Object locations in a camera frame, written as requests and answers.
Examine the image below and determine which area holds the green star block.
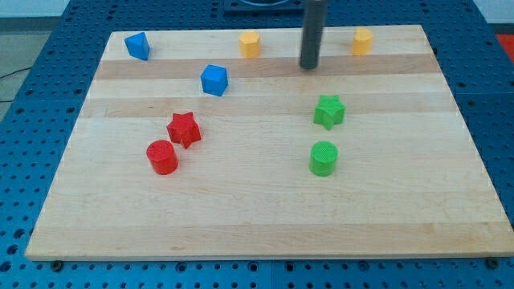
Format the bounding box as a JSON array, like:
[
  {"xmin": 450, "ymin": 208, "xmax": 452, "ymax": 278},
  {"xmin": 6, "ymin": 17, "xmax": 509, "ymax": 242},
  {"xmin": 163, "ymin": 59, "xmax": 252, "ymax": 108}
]
[{"xmin": 313, "ymin": 95, "xmax": 346, "ymax": 130}]

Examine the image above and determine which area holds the red star block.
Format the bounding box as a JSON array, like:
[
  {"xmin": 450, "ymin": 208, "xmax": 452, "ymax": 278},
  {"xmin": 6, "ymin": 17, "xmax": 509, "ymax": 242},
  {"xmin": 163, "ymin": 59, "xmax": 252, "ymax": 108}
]
[{"xmin": 166, "ymin": 112, "xmax": 202, "ymax": 149}]

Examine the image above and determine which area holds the green cylinder block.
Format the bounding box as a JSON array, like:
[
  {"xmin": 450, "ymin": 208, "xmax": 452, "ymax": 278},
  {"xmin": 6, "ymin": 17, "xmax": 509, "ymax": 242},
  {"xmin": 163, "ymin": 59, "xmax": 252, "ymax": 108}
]
[{"xmin": 308, "ymin": 140, "xmax": 338, "ymax": 177}]

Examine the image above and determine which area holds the yellow hexagon block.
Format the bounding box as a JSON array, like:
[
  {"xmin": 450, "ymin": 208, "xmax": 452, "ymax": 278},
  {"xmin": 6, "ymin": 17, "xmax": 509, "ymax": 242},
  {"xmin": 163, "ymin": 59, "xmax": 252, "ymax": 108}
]
[{"xmin": 239, "ymin": 31, "xmax": 261, "ymax": 59}]

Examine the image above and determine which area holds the black cable on floor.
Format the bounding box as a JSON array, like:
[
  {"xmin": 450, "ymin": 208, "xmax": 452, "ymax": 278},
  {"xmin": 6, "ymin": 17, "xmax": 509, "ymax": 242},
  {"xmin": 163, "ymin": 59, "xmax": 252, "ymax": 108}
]
[{"xmin": 0, "ymin": 66, "xmax": 32, "ymax": 104}]

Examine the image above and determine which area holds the red cylinder block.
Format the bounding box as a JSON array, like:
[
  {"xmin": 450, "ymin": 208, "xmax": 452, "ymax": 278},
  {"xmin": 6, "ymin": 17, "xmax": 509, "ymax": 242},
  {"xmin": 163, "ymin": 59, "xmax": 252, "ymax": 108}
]
[{"xmin": 146, "ymin": 140, "xmax": 179, "ymax": 175}]

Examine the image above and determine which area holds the blue triangular block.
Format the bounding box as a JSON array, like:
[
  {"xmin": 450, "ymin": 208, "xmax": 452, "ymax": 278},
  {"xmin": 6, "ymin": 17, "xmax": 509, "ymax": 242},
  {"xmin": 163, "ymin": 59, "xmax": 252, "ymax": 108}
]
[{"xmin": 124, "ymin": 32, "xmax": 150, "ymax": 61}]

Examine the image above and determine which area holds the wooden board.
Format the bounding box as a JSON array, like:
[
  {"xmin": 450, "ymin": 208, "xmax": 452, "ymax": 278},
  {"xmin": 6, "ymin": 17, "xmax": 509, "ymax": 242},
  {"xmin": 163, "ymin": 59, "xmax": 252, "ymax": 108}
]
[{"xmin": 25, "ymin": 25, "xmax": 513, "ymax": 262}]

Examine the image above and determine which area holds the yellow half-round block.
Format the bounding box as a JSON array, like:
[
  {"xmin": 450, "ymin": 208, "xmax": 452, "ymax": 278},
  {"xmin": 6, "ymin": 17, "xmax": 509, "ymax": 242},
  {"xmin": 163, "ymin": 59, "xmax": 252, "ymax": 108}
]
[{"xmin": 351, "ymin": 27, "xmax": 373, "ymax": 56}]

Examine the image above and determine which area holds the blue cube block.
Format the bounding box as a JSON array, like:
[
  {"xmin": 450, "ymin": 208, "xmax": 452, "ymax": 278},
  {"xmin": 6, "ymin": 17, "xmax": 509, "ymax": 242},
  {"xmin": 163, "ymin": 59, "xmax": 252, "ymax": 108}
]
[{"xmin": 201, "ymin": 64, "xmax": 228, "ymax": 96}]

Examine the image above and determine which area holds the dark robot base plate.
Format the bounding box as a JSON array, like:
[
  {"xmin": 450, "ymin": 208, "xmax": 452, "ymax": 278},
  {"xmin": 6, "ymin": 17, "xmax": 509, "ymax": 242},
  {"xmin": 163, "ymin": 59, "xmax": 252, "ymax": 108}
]
[{"xmin": 222, "ymin": 0, "xmax": 304, "ymax": 14}]

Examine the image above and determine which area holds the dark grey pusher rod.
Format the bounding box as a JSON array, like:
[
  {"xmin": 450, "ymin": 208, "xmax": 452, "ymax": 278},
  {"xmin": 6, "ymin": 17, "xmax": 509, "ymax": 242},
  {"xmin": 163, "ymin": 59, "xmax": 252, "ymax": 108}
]
[{"xmin": 299, "ymin": 0, "xmax": 328, "ymax": 71}]

